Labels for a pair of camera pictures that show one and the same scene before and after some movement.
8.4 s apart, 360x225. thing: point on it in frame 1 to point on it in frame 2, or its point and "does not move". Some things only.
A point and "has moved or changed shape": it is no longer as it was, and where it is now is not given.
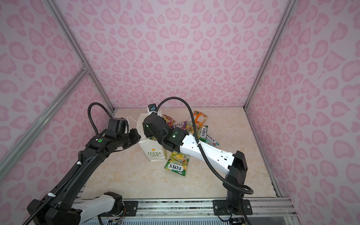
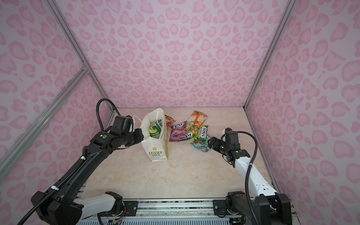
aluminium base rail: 264,208 does not move
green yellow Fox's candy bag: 201,131 does not move
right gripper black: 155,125 to 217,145
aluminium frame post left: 71,40 does not move
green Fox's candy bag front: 177,163 has moved or changed shape
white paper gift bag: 152,147 does not move
